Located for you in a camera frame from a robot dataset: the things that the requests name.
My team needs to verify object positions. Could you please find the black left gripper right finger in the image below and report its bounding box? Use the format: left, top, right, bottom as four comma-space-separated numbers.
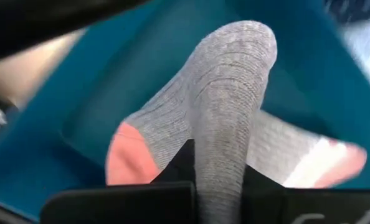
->
243, 165, 370, 224

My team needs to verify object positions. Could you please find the teal plastic bin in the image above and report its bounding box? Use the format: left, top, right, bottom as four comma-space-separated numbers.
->
0, 0, 370, 223

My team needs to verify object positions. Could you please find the grey sock with coral toe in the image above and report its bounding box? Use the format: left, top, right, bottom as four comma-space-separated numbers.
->
105, 20, 368, 224

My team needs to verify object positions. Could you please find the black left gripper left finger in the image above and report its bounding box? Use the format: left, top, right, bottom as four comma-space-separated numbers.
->
40, 139, 200, 224

